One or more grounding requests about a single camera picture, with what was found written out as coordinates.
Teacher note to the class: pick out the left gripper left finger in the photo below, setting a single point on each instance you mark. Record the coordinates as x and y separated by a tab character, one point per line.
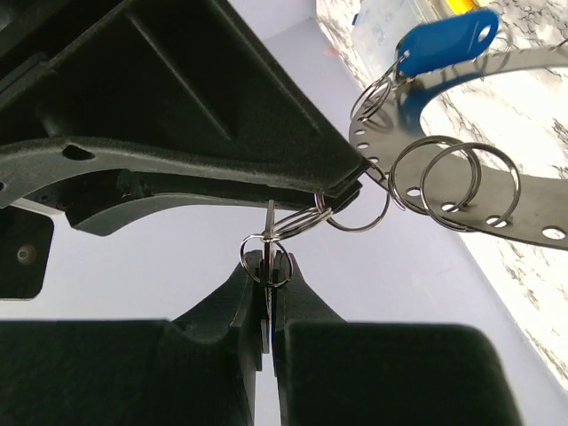
198	369

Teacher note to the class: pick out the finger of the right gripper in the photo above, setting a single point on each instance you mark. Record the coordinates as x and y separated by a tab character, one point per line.
107	201
156	96

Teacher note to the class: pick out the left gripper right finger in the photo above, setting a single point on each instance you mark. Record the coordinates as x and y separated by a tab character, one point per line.
334	372

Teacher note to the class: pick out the keys with blue tag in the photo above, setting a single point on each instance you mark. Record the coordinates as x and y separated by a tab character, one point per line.
275	239

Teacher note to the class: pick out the perforated metal ring disc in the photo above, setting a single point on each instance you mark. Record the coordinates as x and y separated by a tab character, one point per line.
467	186

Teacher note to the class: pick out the blue plastic key tag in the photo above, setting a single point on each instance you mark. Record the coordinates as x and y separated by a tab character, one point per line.
442	43

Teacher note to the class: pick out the clear plastic organizer box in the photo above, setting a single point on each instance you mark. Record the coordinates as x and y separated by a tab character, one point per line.
380	24

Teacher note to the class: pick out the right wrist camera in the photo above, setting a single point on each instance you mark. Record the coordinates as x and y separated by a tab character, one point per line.
25	246

